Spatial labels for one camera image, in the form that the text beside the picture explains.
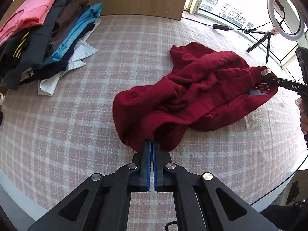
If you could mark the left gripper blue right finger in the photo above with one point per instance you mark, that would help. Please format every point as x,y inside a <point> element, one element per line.
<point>203,202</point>

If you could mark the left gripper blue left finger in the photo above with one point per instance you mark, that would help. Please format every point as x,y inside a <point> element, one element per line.
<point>101,202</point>

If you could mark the dark red shirt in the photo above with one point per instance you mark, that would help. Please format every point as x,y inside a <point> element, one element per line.
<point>206,90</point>

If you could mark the person's right hand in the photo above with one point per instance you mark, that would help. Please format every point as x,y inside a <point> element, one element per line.
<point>303,116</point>

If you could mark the black mini tripod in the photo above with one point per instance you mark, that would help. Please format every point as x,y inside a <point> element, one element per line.
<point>266,36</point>

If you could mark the pink plaid table cloth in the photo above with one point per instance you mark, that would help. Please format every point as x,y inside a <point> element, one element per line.
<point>51,144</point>

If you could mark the black folded garments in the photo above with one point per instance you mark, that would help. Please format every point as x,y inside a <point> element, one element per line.
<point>22,55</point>

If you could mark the blue folded garment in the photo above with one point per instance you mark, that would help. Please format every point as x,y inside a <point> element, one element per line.
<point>57,48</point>

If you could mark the pink folded garment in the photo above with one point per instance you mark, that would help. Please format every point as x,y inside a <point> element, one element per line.
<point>30,13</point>

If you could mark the white ring light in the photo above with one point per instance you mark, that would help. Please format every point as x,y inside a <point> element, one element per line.
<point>277,24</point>

